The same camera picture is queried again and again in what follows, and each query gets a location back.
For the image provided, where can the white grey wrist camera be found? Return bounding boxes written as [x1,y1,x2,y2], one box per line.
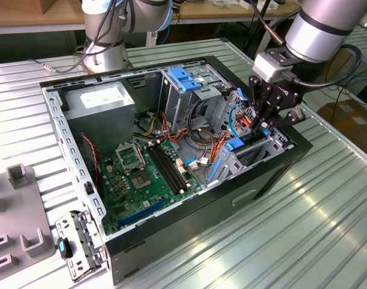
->
[251,51,295,85]

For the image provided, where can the black RAM slot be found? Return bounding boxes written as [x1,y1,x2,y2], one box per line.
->
[146,146,181,196]
[155,143,190,190]

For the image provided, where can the brown cardboard box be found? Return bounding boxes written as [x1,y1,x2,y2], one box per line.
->
[317,101,367,153]

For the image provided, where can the grey power supply unit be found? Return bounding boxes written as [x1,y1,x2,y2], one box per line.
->
[61,81,136,156]

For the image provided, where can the grey parts rack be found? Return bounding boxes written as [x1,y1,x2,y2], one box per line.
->
[0,163,58,281]

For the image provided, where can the grey metal slot bracket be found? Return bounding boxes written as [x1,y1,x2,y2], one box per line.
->
[55,210,108,283]

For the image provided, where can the metal socket cover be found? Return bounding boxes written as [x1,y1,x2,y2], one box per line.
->
[115,141,147,174]

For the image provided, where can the wooden desk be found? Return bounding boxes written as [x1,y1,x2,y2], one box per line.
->
[0,0,301,58]

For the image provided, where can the CPU socket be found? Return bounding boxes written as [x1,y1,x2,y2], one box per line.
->
[128,169,156,192]

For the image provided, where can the black cable with metal connector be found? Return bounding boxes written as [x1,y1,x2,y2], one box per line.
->
[29,0,127,75]

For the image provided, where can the orange black wire bundle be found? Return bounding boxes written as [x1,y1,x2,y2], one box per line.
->
[132,110,229,169]

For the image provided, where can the short blue data wire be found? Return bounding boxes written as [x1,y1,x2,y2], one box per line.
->
[183,158,213,171]

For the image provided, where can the orange red power wire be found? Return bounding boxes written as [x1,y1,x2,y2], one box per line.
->
[235,110,261,129]

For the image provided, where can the green motherboard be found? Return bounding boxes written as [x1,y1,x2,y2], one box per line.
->
[97,140,202,237]

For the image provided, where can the black cable with copper connector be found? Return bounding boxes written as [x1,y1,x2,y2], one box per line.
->
[251,0,288,48]

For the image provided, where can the grey optical drive cage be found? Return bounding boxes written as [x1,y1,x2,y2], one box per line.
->
[158,63,232,133]

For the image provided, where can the blue plastic drive latch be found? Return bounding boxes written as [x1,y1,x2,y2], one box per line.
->
[167,66,202,93]

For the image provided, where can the blue expansion slot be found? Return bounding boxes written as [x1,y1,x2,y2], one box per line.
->
[117,198,168,228]

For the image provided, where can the black camera cable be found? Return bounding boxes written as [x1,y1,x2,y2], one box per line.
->
[281,44,364,89]

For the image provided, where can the black open PC case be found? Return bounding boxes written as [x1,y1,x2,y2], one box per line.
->
[39,55,313,286]

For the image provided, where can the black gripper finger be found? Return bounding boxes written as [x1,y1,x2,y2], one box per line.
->
[261,104,307,129]
[248,75,272,135]

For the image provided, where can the red black fan wire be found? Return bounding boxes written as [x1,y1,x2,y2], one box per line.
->
[80,134,100,181]

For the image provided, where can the long blue data wire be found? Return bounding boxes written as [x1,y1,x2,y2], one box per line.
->
[227,87,248,136]

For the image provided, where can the black clip with blue label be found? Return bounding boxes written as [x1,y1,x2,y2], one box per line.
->
[57,237,73,259]

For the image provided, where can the grey metal disk bay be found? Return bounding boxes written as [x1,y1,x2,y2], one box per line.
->
[206,120,294,186]

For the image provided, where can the hard disk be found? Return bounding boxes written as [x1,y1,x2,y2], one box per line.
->
[207,128,271,183]

